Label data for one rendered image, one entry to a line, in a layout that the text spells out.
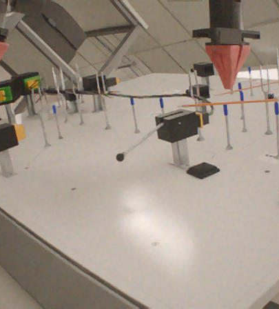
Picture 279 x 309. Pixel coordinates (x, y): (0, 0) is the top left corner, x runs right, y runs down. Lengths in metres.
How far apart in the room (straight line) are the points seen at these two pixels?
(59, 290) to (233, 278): 0.20
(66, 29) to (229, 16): 1.14
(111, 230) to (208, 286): 0.18
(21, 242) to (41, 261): 0.07
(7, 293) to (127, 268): 0.23
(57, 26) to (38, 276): 1.31
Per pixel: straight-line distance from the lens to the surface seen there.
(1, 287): 0.65
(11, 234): 0.61
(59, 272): 0.49
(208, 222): 0.53
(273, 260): 0.45
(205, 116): 0.72
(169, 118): 0.67
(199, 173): 0.65
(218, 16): 0.67
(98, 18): 2.02
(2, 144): 0.81
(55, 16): 1.70
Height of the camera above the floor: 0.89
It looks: 15 degrees up
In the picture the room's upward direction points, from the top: 32 degrees clockwise
